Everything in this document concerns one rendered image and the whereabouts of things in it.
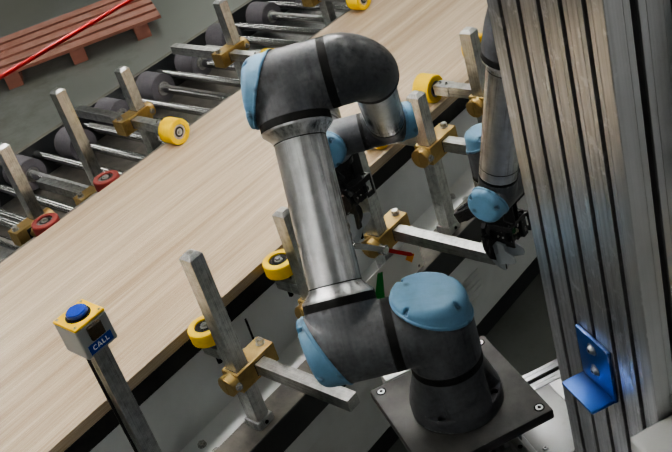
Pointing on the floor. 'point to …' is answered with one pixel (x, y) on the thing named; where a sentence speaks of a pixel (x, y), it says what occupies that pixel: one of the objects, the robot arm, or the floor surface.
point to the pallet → (53, 30)
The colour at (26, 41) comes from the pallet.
